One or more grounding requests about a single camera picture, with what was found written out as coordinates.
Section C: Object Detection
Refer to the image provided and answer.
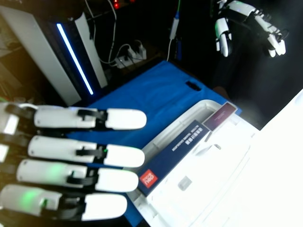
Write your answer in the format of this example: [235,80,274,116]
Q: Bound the dark blue box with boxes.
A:
[137,119,251,209]

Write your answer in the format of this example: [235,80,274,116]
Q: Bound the white plastic tray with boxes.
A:
[126,99,261,227]

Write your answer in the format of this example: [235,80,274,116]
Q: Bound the white tower with blue light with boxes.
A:
[0,4,108,107]

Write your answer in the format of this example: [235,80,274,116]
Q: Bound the blue cloth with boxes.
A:
[66,60,242,227]

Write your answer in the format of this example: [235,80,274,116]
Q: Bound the white power strip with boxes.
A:
[115,40,147,70]

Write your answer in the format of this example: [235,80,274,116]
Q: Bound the white cable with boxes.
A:
[84,0,119,65]

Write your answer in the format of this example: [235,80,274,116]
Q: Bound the white adapter with green cable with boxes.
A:
[166,0,183,62]

